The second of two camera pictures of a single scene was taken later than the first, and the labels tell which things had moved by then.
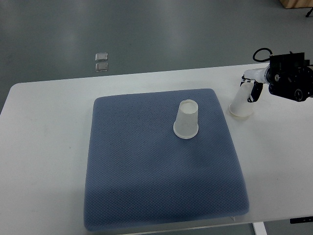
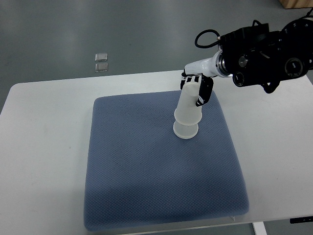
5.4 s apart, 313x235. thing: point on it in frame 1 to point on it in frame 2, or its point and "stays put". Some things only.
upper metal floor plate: (100, 57) stays put
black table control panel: (301, 220) stays put
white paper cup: (239, 105) to (187, 112)
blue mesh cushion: (138, 172) stays put
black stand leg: (309, 12) stays put
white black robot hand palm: (260, 75) to (208, 66)
